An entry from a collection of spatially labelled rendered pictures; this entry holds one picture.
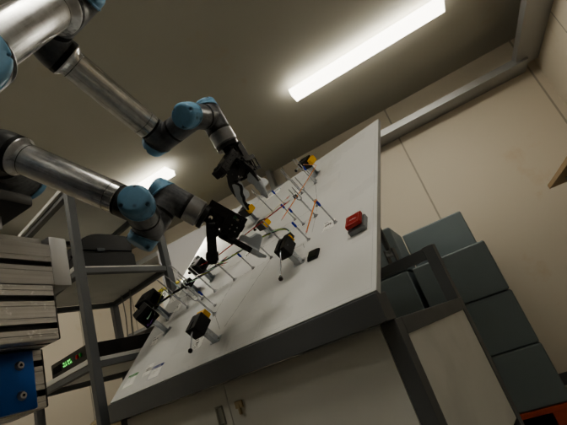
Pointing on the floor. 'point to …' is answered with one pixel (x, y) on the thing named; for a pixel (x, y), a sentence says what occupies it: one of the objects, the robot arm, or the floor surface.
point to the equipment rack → (93, 293)
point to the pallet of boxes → (479, 310)
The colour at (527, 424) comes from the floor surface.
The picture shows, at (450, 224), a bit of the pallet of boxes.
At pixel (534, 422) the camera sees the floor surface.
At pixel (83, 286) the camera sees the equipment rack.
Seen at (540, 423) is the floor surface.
